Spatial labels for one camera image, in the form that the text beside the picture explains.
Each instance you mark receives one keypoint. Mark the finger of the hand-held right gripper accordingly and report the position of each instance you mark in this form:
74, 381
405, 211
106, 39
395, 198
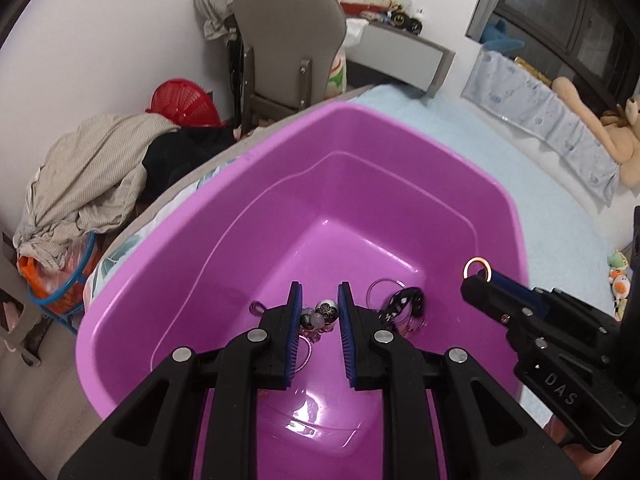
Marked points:
492, 302
515, 287

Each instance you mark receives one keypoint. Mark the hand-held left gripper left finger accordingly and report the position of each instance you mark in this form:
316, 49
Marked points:
295, 340

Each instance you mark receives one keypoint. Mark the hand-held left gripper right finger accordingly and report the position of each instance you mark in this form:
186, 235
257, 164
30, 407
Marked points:
346, 340

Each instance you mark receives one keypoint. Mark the purple plastic basin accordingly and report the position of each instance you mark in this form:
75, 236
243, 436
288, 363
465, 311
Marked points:
350, 200

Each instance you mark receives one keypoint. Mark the person's right hand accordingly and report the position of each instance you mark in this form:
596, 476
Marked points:
557, 430

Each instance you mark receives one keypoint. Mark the small plush toys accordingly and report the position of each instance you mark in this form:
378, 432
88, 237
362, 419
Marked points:
619, 280

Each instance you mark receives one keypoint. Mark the light blue bed bumper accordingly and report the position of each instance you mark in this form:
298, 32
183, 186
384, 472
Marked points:
550, 115

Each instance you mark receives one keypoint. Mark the tan teddy bear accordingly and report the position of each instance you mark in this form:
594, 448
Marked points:
615, 130

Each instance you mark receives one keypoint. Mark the black garment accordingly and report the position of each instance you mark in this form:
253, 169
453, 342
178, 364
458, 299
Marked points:
185, 152

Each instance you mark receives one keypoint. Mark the orange basket with blue rim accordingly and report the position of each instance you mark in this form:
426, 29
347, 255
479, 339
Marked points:
60, 285

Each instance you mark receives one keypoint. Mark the blue shark plush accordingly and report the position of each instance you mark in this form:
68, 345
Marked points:
502, 35

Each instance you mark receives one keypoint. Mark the grey desk with clutter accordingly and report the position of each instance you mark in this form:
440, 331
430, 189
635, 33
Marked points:
405, 55

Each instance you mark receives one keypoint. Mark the striped beige cloth pile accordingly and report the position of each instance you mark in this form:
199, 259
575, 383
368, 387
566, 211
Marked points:
95, 170

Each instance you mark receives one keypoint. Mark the red plastic basket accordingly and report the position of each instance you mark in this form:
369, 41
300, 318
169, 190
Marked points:
182, 102

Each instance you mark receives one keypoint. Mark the white printed plastic bag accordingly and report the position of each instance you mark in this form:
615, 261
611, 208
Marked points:
340, 72

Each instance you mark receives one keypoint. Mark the dark window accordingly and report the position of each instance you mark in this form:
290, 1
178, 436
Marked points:
565, 5

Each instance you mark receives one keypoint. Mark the grey chair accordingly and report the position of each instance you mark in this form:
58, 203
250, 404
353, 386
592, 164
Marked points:
287, 45

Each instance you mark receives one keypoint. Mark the toy cars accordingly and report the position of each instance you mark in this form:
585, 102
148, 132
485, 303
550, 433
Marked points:
400, 15

